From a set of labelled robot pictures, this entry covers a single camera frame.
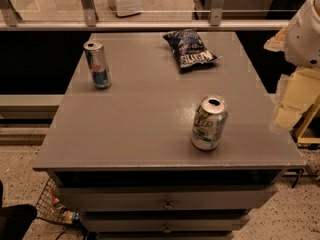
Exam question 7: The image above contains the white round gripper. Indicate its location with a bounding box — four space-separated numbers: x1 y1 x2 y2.
263 0 320 133

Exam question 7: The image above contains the green white 7up can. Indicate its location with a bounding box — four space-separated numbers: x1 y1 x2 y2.
191 95 228 151

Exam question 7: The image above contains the blue chip bag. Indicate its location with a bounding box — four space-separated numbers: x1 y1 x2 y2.
163 29 219 72

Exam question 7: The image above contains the silver blue Red Bull can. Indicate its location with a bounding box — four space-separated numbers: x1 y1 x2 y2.
83 40 112 89

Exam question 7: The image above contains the upper grey drawer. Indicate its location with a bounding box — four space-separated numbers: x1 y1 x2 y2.
56 184 277 212

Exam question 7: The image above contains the grey drawer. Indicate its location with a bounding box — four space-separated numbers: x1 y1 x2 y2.
56 184 277 212
81 213 250 233

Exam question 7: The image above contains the grey drawer cabinet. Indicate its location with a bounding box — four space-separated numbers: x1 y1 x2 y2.
34 32 303 240

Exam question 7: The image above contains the lower grey drawer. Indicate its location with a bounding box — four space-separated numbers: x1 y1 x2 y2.
81 213 250 233

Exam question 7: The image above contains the metal glass railing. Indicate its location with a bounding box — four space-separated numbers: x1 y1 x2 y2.
0 0 305 32

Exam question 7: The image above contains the black chair corner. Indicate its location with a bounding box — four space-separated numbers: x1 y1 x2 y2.
0 181 37 240

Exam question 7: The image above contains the yellow wooden frame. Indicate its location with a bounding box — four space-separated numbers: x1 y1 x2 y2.
294 95 320 145

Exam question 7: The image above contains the wire mesh basket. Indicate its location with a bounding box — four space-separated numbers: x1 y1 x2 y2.
36 179 79 225

